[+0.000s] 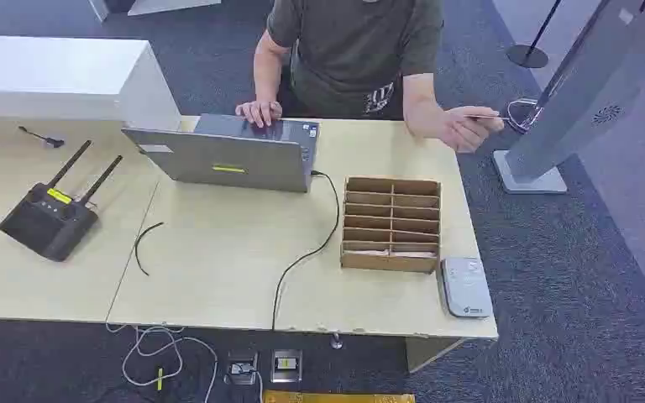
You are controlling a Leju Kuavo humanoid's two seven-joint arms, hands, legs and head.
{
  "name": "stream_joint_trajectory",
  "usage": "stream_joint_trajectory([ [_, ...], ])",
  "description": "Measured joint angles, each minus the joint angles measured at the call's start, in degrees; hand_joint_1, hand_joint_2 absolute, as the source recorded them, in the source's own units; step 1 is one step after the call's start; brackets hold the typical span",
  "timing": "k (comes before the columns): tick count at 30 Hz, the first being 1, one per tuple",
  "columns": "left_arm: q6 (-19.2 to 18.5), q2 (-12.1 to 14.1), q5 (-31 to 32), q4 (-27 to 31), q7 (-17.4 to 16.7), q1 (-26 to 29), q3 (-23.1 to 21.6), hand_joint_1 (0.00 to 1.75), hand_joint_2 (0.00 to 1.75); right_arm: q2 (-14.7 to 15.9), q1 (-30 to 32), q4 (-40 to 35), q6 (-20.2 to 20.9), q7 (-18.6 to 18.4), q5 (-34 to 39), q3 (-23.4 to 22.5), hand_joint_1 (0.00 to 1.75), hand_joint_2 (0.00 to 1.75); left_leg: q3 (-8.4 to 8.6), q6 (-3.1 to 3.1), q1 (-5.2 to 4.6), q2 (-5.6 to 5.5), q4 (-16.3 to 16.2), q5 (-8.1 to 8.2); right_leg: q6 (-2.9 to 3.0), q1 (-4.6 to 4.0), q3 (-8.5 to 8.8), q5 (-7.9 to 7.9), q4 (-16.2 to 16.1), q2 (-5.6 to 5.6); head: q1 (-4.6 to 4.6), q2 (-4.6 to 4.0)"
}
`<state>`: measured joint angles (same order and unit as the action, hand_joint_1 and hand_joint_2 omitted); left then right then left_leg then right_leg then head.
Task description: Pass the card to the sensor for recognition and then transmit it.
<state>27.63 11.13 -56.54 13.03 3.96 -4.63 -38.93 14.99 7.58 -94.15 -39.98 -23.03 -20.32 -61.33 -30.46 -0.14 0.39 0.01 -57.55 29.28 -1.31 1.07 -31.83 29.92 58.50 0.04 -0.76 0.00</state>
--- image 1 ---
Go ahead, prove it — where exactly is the yellow floor strip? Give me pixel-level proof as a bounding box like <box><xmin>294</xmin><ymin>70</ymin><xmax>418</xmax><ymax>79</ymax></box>
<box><xmin>262</xmin><ymin>390</ymin><xmax>417</xmax><ymax>403</ymax></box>

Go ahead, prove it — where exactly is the floor socket with plug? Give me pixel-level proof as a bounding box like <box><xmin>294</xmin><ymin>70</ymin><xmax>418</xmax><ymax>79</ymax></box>
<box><xmin>224</xmin><ymin>350</ymin><xmax>260</xmax><ymax>387</ymax></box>

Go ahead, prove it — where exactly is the looped cable at kiosk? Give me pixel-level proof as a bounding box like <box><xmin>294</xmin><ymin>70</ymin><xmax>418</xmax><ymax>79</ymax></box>
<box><xmin>504</xmin><ymin>97</ymin><xmax>544</xmax><ymax>135</ymax></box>

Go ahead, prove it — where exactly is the person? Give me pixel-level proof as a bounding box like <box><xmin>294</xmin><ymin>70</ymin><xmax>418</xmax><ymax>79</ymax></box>
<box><xmin>234</xmin><ymin>0</ymin><xmax>506</xmax><ymax>154</ymax></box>

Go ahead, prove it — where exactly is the grey standing kiosk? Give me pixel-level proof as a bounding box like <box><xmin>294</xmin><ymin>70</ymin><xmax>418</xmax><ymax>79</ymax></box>
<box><xmin>491</xmin><ymin>0</ymin><xmax>645</xmax><ymax>195</ymax></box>

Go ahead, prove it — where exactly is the grey laptop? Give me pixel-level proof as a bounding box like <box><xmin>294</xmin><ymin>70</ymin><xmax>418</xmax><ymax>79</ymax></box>
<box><xmin>121</xmin><ymin>113</ymin><xmax>320</xmax><ymax>194</ymax></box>

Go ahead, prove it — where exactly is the black laptop power cable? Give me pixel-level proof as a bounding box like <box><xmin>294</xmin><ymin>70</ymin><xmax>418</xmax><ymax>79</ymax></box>
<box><xmin>270</xmin><ymin>170</ymin><xmax>341</xmax><ymax>332</ymax></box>

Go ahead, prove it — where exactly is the grey flat card reader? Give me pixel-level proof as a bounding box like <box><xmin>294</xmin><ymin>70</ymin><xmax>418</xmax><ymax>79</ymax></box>
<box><xmin>440</xmin><ymin>256</ymin><xmax>494</xmax><ymax>319</ymax></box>

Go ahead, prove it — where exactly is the person's right hand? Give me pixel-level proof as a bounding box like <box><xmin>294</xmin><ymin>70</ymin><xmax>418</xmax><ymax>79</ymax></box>
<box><xmin>235</xmin><ymin>100</ymin><xmax>284</xmax><ymax>129</ymax></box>

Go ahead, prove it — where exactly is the white cabinet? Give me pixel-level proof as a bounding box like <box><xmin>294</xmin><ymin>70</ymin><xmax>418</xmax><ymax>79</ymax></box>
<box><xmin>0</xmin><ymin>34</ymin><xmax>182</xmax><ymax>133</ymax></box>

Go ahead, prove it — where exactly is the black controller with two antennas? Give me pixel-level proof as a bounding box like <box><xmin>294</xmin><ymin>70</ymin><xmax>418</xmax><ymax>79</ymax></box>
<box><xmin>0</xmin><ymin>139</ymin><xmax>123</xmax><ymax>263</ymax></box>

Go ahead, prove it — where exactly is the white floor cable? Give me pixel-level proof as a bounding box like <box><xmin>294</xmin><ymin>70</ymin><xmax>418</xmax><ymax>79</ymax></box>
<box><xmin>105</xmin><ymin>323</ymin><xmax>219</xmax><ymax>403</ymax></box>

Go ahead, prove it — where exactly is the white furniture base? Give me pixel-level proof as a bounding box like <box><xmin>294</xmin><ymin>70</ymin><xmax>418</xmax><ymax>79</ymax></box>
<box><xmin>87</xmin><ymin>0</ymin><xmax>223</xmax><ymax>23</ymax></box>

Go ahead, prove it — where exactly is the wooden card box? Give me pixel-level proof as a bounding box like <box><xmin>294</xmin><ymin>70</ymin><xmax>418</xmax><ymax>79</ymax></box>
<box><xmin>340</xmin><ymin>175</ymin><xmax>442</xmax><ymax>275</ymax></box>

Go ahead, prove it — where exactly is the black stanchion pole with base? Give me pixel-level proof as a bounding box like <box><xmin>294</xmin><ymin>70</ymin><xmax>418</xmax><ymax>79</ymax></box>
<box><xmin>506</xmin><ymin>0</ymin><xmax>564</xmax><ymax>70</ymax></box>

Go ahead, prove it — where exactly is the small black adapter with lead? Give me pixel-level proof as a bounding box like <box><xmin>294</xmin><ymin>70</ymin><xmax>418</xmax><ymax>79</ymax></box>
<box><xmin>18</xmin><ymin>125</ymin><xmax>66</xmax><ymax>149</ymax></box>

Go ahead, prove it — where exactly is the short black cable piece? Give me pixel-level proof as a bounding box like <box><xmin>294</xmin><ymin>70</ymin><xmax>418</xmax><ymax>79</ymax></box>
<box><xmin>134</xmin><ymin>222</ymin><xmax>165</xmax><ymax>277</ymax></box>

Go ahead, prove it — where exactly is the person's left hand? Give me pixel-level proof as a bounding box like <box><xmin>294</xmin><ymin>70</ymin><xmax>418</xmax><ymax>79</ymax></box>
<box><xmin>439</xmin><ymin>105</ymin><xmax>506</xmax><ymax>154</ymax></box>

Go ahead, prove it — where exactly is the desk leg panel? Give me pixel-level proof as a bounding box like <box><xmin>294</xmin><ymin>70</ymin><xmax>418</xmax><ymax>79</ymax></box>
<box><xmin>405</xmin><ymin>337</ymin><xmax>467</xmax><ymax>374</ymax></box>

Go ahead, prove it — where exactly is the steel floor socket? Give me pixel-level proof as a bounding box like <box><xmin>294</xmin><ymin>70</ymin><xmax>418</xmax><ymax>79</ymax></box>
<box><xmin>270</xmin><ymin>348</ymin><xmax>303</xmax><ymax>385</ymax></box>

